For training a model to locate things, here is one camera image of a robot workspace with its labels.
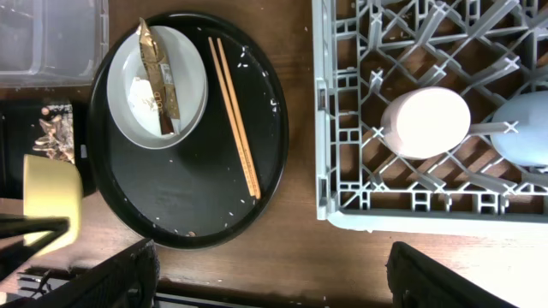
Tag wooden chopstick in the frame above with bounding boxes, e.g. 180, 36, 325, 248
208, 37, 254, 198
217, 38, 261, 200

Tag grey dishwasher rack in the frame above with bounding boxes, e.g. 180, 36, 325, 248
312, 0, 547, 237

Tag left wooden chopstick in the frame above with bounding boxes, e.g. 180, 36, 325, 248
208, 37, 254, 198

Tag black rectangular tray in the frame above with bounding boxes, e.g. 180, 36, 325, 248
1, 99, 96, 199

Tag right wooden chopstick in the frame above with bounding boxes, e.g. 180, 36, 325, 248
217, 38, 261, 200

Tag round black tray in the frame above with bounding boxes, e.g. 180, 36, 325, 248
86, 11, 289, 250

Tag gold snack wrapper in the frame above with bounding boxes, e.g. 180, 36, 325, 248
136, 18, 180, 135

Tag grey plate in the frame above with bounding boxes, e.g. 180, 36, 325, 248
106, 26, 208, 150

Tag light blue cup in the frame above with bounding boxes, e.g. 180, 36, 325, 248
491, 91, 547, 167

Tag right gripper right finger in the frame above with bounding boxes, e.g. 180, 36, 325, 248
386, 241, 512, 308

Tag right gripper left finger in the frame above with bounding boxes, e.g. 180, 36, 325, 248
8, 239, 160, 308

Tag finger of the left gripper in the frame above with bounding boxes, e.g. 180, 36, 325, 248
1, 232, 61, 281
1, 216, 69, 234

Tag pink cup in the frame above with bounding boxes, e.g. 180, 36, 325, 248
380, 86, 471, 160

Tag yellow bowl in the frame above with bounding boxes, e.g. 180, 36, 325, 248
23, 155, 83, 256

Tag food scraps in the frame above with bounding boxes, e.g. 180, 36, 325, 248
33, 104, 75, 164

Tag clear plastic bin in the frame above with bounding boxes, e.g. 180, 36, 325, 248
1, 0, 109, 88

